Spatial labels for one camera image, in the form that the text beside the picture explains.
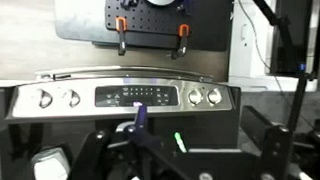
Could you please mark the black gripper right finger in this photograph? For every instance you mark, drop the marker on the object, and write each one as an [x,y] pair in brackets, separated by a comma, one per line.
[276,150]

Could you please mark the grey metal table plate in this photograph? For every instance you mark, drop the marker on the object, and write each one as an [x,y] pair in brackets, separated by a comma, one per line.
[78,20]

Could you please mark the black pegboard base plate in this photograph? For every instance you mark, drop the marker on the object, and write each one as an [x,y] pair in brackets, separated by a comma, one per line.
[206,30]

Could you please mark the green marker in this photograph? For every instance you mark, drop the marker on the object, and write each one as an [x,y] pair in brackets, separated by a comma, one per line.
[180,141]

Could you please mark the black stand pole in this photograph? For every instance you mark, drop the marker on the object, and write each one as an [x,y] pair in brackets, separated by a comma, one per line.
[298,100]

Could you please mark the orange black clamp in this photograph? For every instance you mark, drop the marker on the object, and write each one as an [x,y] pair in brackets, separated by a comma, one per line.
[182,40]
[121,35]

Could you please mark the grey round pan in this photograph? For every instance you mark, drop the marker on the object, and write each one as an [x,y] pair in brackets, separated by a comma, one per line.
[50,164]

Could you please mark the silver stove knob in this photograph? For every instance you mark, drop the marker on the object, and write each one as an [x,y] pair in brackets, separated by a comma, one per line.
[195,96]
[74,98]
[215,96]
[45,98]

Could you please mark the black glass cooktop stove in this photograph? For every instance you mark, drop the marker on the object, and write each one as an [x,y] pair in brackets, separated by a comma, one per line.
[26,100]

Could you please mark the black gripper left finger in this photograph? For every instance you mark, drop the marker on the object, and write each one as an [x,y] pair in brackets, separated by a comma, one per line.
[91,155]

